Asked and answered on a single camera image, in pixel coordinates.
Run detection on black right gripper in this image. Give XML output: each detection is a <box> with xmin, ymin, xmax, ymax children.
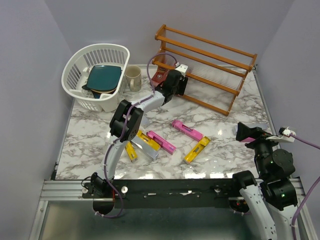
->
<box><xmin>236</xmin><ymin>120</ymin><xmax>285</xmax><ymax>177</ymax></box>

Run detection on pink Curaprox box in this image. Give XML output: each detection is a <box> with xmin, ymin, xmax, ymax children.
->
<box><xmin>241</xmin><ymin>137</ymin><xmax>256</xmax><ymax>144</ymax></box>
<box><xmin>172</xmin><ymin>119</ymin><xmax>204</xmax><ymax>142</ymax></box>
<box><xmin>147</xmin><ymin>130</ymin><xmax>176</xmax><ymax>155</ymax></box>

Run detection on red Muesrgtei toothpaste box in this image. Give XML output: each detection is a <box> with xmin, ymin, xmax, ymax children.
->
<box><xmin>175</xmin><ymin>76</ymin><xmax>189</xmax><ymax>96</ymax></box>

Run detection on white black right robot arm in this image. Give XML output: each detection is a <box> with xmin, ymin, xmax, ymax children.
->
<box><xmin>230</xmin><ymin>122</ymin><xmax>301</xmax><ymax>240</ymax></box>

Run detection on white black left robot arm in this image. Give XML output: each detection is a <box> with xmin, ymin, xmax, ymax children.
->
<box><xmin>90</xmin><ymin>64</ymin><xmax>188</xmax><ymax>198</ymax></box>

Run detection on orange wooden shelf rack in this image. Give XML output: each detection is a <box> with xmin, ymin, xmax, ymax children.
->
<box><xmin>152</xmin><ymin>24</ymin><xmax>258</xmax><ymax>116</ymax></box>

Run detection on beige ceramic mug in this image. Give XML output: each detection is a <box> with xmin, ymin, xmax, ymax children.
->
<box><xmin>124</xmin><ymin>65</ymin><xmax>142</xmax><ymax>92</ymax></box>

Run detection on yellow Curaprox box right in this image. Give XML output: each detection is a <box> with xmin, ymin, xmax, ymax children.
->
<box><xmin>184</xmin><ymin>136</ymin><xmax>211</xmax><ymax>164</ymax></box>

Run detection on yellow curaprox box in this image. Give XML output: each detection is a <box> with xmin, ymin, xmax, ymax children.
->
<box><xmin>184</xmin><ymin>136</ymin><xmax>211</xmax><ymax>164</ymax></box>
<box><xmin>125</xmin><ymin>141</ymin><xmax>138</xmax><ymax>163</ymax></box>
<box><xmin>137</xmin><ymin>130</ymin><xmax>161</xmax><ymax>151</ymax></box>

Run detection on yellow Curaprox box centre left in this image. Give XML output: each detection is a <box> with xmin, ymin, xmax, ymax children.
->
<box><xmin>137</xmin><ymin>130</ymin><xmax>161</xmax><ymax>151</ymax></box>

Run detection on teal square plate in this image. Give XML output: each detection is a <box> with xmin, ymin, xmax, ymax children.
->
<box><xmin>86</xmin><ymin>65</ymin><xmax>122</xmax><ymax>92</ymax></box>

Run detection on yellow Curaprox box far left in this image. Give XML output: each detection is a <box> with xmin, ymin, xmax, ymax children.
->
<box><xmin>125</xmin><ymin>141</ymin><xmax>138</xmax><ymax>163</ymax></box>

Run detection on white plastic dish basket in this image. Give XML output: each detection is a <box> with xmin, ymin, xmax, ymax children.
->
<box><xmin>61</xmin><ymin>43</ymin><xmax>130</xmax><ymax>112</ymax></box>

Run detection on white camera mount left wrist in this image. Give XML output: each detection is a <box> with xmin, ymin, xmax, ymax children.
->
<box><xmin>175</xmin><ymin>64</ymin><xmax>188</xmax><ymax>74</ymax></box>

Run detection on white camera mount wrist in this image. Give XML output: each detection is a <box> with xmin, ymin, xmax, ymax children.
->
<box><xmin>266</xmin><ymin>127</ymin><xmax>297</xmax><ymax>143</ymax></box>
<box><xmin>175</xmin><ymin>64</ymin><xmax>188</xmax><ymax>74</ymax></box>

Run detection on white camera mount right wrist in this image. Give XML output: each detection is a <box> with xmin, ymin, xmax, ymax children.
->
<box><xmin>266</xmin><ymin>127</ymin><xmax>297</xmax><ymax>143</ymax></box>

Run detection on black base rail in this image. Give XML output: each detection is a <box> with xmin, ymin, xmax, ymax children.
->
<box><xmin>82</xmin><ymin>177</ymin><xmax>249</xmax><ymax>213</ymax></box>

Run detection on aluminium frame rail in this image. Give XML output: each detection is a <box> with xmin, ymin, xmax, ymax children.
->
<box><xmin>27</xmin><ymin>176</ymin><xmax>311</xmax><ymax>240</ymax></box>

